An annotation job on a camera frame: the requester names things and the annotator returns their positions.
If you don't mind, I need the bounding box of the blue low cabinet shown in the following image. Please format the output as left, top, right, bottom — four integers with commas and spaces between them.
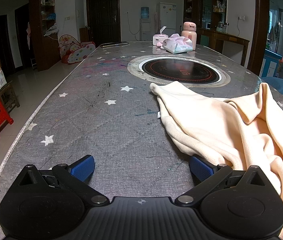
260, 49, 283, 78

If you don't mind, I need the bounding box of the small wooden stool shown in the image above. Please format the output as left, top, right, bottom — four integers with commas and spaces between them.
0, 80, 20, 114

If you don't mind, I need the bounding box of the polka-dot play tent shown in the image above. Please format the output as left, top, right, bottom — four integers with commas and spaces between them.
58, 35, 96, 65

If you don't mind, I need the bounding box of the cream short-sleeve shirt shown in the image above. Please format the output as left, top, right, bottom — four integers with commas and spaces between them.
149, 82, 283, 240

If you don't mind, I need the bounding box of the pink hanging apron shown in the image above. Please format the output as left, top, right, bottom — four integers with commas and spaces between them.
26, 22, 32, 50

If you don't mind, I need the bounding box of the grey star-printed tablecloth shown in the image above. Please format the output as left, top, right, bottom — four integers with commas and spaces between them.
0, 41, 283, 240

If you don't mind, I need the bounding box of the soft wet wipes pack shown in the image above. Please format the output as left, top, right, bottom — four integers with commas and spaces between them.
162, 33, 193, 54

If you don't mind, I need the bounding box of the pink insulated bottle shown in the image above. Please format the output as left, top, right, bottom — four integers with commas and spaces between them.
181, 22, 197, 50

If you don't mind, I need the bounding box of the round black induction cooktop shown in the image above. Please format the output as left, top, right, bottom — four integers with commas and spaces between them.
128, 55, 232, 88

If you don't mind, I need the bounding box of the dark wooden door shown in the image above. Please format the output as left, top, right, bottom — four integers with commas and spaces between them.
86, 0, 121, 46

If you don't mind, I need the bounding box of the white refrigerator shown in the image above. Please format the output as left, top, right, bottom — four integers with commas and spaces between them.
156, 2, 177, 34

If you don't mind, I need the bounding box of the dark wooden shelf cabinet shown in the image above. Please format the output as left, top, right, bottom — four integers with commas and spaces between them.
29, 0, 62, 72

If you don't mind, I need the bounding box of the water dispenser with blue bottle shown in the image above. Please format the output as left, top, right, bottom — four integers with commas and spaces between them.
139, 6, 152, 41

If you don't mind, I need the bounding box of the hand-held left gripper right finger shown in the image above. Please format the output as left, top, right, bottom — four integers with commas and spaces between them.
174, 155, 273, 207

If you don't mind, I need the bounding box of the wooden display cabinet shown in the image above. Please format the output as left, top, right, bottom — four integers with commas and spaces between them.
183, 0, 228, 30

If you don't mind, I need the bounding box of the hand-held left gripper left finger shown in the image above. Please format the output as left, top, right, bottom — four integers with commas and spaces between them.
11, 154, 109, 207

